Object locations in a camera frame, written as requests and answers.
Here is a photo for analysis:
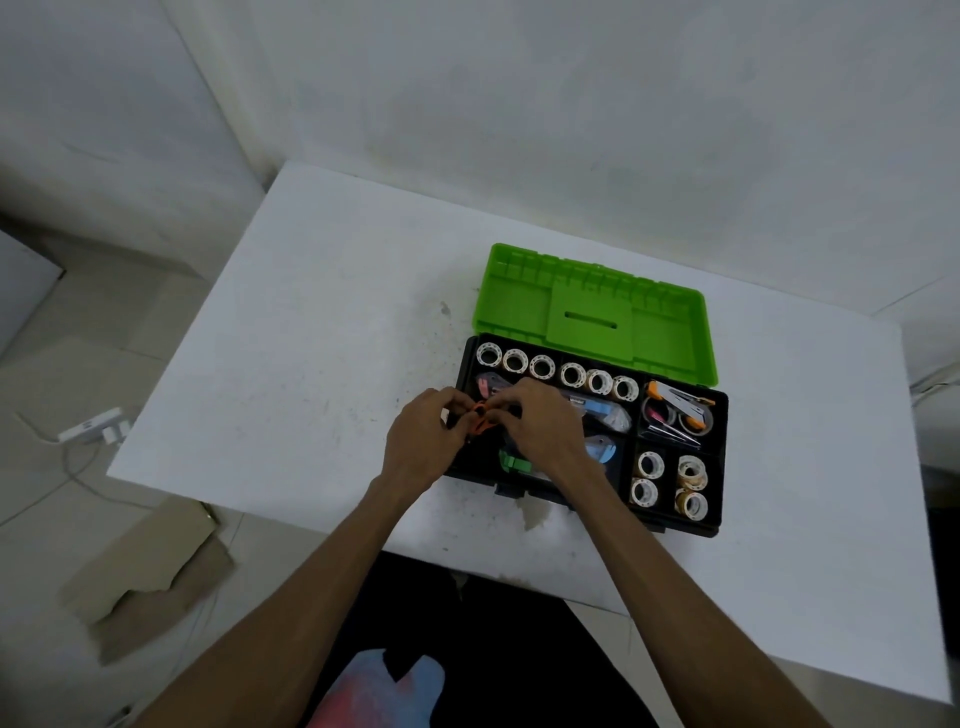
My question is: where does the person's left hand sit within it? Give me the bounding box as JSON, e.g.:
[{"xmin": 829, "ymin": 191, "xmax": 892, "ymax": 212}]
[{"xmin": 380, "ymin": 387, "xmax": 478, "ymax": 500}]

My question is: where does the person's right hand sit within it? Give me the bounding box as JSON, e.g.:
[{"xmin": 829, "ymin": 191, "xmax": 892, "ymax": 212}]
[{"xmin": 487, "ymin": 377, "xmax": 603, "ymax": 490}]

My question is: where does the black toolbox tray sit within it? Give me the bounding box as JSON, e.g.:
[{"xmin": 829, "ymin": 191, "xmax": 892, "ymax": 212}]
[{"xmin": 447, "ymin": 333, "xmax": 729, "ymax": 530}]

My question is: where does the pink stapler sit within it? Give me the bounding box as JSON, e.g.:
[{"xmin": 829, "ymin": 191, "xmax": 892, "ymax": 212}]
[{"xmin": 641, "ymin": 401, "xmax": 706, "ymax": 451}]

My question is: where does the black toolbox with green lid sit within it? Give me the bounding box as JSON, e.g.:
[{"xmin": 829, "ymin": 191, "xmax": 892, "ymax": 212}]
[{"xmin": 442, "ymin": 242, "xmax": 730, "ymax": 538}]

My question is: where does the person's left forearm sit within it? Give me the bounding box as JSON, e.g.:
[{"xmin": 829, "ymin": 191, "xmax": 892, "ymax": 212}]
[{"xmin": 138, "ymin": 476, "xmax": 433, "ymax": 728}]

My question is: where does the person's right forearm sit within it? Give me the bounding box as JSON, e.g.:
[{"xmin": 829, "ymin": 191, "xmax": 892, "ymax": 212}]
[{"xmin": 551, "ymin": 464, "xmax": 830, "ymax": 728}]

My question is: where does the person's black clothing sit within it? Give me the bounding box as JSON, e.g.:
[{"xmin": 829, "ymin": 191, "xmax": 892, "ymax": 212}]
[{"xmin": 303, "ymin": 553, "xmax": 661, "ymax": 728}]

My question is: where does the brown cardboard piece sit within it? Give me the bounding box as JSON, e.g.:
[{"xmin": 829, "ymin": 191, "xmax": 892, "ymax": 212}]
[{"xmin": 58, "ymin": 498, "xmax": 238, "ymax": 667}]

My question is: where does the white power strip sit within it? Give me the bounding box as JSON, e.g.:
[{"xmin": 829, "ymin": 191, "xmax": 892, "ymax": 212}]
[{"xmin": 58, "ymin": 407, "xmax": 125, "ymax": 444}]

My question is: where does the grey cabinet panel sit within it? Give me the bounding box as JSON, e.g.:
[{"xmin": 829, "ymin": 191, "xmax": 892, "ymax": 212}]
[{"xmin": 0, "ymin": 228, "xmax": 65, "ymax": 354}]

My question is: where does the white power cable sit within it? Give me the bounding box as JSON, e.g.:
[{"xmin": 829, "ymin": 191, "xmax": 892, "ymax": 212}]
[{"xmin": 0, "ymin": 408, "xmax": 159, "ymax": 526}]

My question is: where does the white wall cable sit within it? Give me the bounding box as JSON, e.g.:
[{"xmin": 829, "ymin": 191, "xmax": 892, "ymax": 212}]
[{"xmin": 911, "ymin": 371, "xmax": 960, "ymax": 406}]

